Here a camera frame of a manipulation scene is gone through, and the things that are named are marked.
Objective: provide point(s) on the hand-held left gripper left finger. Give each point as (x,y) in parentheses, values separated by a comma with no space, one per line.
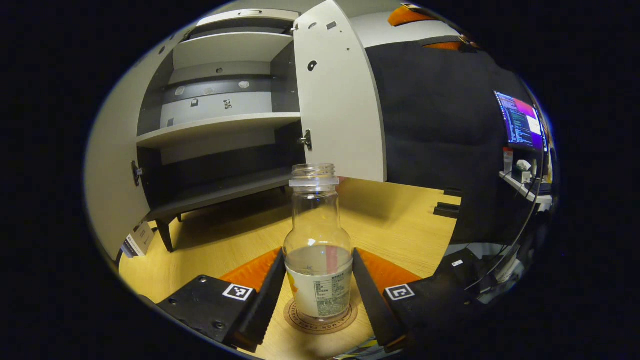
(262,305)

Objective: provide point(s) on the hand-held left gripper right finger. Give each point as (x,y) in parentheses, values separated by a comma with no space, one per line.
(372,300)

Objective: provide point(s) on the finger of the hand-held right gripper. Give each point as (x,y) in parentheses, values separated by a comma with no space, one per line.
(407,16)
(450,46)

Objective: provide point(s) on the round cork coaster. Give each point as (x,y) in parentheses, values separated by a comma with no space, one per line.
(295,322)

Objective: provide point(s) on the clear glass bottle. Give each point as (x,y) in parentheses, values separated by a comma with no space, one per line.
(317,225)

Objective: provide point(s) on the grey cabinet door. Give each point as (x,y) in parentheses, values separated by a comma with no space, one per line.
(340,100)
(110,175)

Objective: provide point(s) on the small red capped bottle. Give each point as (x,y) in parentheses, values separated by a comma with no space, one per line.
(508,162)

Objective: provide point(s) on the grey cabinet shelf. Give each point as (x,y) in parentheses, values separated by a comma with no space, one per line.
(230,47)
(215,129)

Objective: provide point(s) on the grey cabinet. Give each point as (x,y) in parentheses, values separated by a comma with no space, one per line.
(220,105)

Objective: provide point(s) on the black backdrop cloth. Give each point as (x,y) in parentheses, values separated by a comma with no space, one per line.
(440,125)

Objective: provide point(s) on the computer monitor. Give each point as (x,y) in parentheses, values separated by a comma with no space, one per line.
(520,122)

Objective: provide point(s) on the small white printed box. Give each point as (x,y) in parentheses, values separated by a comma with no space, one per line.
(140,240)

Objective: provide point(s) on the white side shelf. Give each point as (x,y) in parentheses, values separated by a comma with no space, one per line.
(525,191)

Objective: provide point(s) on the black bracket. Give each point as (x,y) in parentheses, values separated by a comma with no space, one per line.
(446,210)
(452,192)

